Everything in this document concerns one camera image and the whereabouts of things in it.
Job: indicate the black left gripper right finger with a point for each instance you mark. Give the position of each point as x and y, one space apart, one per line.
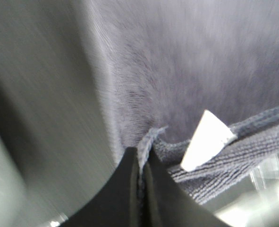
167 205

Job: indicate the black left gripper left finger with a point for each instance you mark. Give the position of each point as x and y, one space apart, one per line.
116 204

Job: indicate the grey microfibre towel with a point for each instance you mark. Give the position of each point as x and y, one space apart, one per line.
165 62

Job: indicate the white towel label tag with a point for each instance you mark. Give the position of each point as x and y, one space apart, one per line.
208 140

